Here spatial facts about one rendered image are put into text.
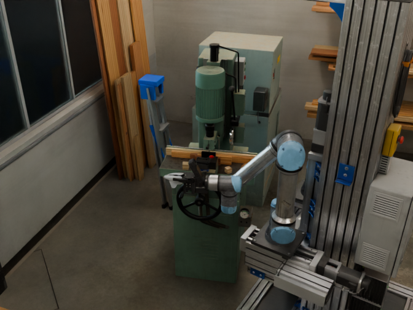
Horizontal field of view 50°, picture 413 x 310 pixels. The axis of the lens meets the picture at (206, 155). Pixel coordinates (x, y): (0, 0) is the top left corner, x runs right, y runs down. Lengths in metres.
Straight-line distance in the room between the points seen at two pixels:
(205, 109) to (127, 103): 1.53
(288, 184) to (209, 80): 0.87
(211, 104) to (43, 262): 1.83
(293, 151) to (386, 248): 0.71
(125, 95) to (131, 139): 0.44
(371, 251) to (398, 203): 0.32
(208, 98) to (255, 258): 0.95
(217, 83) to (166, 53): 2.73
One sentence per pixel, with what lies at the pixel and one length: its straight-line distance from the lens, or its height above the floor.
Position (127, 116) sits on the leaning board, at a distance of 4.14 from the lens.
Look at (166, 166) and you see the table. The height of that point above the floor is 0.90.
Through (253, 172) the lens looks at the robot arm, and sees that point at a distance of 2.15.
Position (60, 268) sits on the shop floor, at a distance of 3.58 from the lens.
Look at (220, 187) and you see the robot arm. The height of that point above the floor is 1.22.
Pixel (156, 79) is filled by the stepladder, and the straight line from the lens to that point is 3.56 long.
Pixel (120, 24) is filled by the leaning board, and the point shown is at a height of 1.41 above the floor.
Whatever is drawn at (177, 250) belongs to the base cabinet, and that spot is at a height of 0.24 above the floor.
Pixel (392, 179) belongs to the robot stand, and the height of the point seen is 1.23.
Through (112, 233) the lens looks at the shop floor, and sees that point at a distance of 3.80.
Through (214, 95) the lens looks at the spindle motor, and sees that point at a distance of 2.64.
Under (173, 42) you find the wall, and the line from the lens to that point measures 5.24.
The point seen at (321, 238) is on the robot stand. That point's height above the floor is 0.80.
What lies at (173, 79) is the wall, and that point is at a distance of 5.37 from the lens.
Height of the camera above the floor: 2.35
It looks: 29 degrees down
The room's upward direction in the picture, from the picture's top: straight up
